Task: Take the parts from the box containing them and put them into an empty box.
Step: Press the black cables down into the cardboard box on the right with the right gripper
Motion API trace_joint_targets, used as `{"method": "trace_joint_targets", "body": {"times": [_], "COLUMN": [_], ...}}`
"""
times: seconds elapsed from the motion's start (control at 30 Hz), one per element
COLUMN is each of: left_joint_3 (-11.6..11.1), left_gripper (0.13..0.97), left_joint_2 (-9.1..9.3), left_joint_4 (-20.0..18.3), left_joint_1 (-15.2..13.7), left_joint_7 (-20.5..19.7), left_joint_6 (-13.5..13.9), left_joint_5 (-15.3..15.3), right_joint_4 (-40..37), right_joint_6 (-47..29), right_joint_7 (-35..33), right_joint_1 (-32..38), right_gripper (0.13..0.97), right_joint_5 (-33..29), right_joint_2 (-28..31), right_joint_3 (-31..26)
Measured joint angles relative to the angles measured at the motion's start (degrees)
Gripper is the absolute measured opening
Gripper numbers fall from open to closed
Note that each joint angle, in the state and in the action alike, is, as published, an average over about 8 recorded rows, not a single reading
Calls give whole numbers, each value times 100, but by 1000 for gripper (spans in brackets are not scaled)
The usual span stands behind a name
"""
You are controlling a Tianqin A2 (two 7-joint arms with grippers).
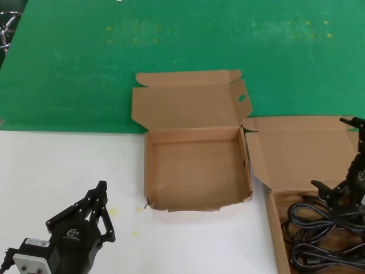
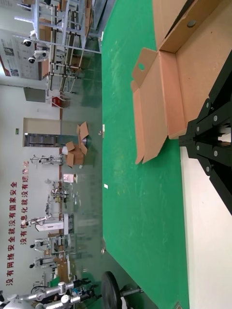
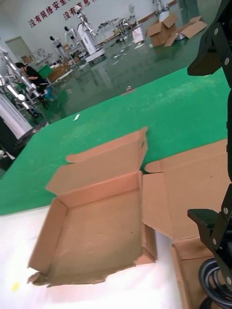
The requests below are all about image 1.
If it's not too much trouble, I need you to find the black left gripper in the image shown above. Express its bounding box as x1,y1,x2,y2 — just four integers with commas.
46,180,117,274

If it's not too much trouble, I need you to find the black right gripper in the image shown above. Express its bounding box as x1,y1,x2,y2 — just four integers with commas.
310,116,365,211

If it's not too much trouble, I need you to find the open cardboard box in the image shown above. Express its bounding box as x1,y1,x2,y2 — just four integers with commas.
131,68,254,213

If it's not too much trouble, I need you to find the green table mat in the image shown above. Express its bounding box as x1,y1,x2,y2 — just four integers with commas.
0,0,365,135

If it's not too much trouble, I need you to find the black stool with chrome base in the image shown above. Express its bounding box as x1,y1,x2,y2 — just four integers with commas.
0,10,22,54

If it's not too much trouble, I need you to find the cardboard box holding cables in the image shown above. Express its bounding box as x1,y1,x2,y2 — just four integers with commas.
241,115,365,274

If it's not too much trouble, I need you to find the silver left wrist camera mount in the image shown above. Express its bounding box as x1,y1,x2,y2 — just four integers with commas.
5,238,58,274

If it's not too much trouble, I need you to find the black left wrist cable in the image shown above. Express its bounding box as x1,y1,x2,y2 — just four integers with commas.
0,247,15,272

